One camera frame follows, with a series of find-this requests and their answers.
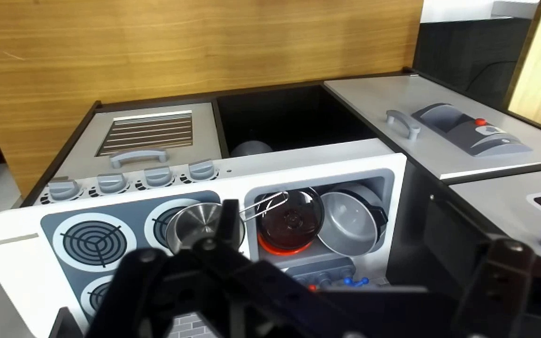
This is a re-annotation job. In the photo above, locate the grey stove knob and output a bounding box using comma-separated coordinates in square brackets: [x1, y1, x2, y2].
[93, 168, 131, 194]
[140, 163, 176, 187]
[44, 176, 84, 202]
[185, 157, 219, 183]

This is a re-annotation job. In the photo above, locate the grey oven door with vent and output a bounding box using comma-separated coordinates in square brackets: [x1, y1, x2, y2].
[52, 101, 223, 179]

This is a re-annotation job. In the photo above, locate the fridge door with grey dispenser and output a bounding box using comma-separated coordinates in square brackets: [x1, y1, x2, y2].
[322, 72, 541, 183]

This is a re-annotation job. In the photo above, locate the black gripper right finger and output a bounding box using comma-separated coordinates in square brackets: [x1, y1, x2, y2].
[454, 236, 541, 338]

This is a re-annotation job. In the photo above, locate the blue cross tap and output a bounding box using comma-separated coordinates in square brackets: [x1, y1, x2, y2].
[341, 273, 371, 288]

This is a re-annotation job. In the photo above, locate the red pot with glass lid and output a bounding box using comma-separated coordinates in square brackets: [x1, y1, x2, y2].
[240, 185, 326, 258]

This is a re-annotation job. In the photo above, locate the white black toy kitchen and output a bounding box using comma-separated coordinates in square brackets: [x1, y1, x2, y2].
[0, 72, 541, 338]

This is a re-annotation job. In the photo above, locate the grey toy pan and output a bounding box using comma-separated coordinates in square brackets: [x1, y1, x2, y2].
[315, 181, 388, 256]

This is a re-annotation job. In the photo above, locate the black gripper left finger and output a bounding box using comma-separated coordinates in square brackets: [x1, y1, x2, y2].
[84, 196, 347, 338]

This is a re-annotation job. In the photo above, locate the shiny steel pot lid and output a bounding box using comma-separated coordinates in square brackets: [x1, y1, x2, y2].
[168, 200, 247, 251]

